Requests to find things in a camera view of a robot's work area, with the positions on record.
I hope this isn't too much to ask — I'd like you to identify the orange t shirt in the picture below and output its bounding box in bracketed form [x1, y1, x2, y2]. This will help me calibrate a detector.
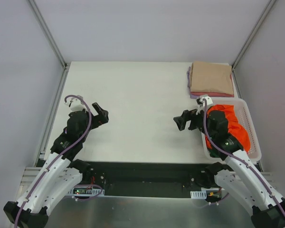
[206, 104, 251, 153]

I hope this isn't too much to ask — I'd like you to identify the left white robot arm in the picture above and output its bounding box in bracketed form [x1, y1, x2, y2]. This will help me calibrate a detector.
[3, 103, 109, 228]

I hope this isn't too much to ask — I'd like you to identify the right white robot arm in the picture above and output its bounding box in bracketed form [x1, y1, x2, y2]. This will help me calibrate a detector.
[173, 105, 285, 228]

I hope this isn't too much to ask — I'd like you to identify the folded lavender t shirt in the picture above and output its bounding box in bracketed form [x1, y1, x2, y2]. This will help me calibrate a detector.
[187, 66, 199, 99]

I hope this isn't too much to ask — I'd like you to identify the folded pink t shirt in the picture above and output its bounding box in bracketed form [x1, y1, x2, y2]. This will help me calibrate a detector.
[190, 72, 234, 97]

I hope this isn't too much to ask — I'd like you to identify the white plastic basket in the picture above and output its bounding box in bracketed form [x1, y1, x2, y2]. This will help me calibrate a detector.
[202, 97, 262, 163]

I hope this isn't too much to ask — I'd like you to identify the folded beige t shirt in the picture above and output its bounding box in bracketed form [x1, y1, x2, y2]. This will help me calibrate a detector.
[189, 61, 234, 97]

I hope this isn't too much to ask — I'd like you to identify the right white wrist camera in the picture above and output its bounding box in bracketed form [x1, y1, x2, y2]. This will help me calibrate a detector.
[196, 95, 213, 114]

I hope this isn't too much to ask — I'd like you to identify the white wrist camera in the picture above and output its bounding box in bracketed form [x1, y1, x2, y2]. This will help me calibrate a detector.
[65, 95, 86, 112]
[196, 95, 213, 114]

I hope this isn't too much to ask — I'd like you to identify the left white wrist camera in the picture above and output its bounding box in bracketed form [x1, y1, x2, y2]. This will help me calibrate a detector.
[65, 95, 86, 112]

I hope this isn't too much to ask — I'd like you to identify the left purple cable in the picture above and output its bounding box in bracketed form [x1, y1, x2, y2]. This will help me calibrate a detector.
[14, 95, 93, 228]

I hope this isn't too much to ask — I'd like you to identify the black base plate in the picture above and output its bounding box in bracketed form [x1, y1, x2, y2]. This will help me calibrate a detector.
[37, 158, 263, 198]

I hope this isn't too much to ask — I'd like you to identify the left white cable duct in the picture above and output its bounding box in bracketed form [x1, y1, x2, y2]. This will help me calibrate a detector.
[66, 187, 105, 197]

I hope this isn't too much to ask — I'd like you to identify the white cable duct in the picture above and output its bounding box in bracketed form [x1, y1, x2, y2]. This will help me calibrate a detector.
[190, 190, 223, 200]
[66, 187, 105, 197]

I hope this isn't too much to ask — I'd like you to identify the right white cable duct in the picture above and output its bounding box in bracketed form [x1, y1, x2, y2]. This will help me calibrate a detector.
[190, 190, 223, 200]

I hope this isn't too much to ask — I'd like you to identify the left aluminium post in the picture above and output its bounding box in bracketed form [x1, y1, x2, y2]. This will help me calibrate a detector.
[26, 0, 69, 69]

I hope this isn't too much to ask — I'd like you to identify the aluminium post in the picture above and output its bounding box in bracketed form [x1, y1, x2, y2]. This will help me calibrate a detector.
[231, 0, 278, 72]
[26, 0, 69, 69]

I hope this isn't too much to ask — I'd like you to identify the right aluminium post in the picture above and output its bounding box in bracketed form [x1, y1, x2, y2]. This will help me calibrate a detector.
[231, 0, 278, 72]

